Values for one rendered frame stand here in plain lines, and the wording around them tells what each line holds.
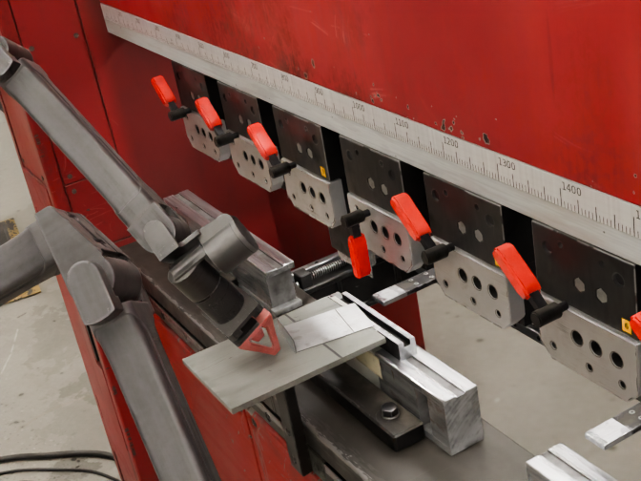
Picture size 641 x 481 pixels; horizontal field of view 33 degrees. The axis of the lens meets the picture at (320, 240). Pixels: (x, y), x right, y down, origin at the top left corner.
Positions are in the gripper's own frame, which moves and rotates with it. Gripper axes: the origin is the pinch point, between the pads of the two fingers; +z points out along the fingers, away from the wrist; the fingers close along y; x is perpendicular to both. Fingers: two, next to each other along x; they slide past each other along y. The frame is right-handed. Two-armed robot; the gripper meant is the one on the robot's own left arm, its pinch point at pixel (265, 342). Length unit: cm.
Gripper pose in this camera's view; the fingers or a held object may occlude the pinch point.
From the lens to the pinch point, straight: 163.5
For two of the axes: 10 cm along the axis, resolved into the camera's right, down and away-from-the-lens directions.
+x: -6.6, 7.4, -1.2
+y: -4.9, -3.0, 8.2
